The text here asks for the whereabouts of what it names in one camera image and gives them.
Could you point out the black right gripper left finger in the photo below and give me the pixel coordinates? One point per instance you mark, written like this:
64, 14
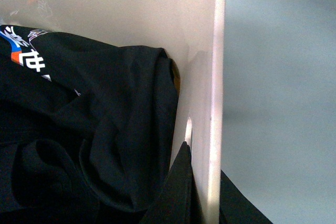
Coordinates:
178, 201

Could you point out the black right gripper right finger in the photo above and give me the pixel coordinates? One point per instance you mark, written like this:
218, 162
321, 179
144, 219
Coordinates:
234, 207

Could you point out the cream plastic laundry hamper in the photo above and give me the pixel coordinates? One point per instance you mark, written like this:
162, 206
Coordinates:
191, 32

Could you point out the black printed t-shirt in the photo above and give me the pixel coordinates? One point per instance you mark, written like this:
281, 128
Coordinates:
86, 127

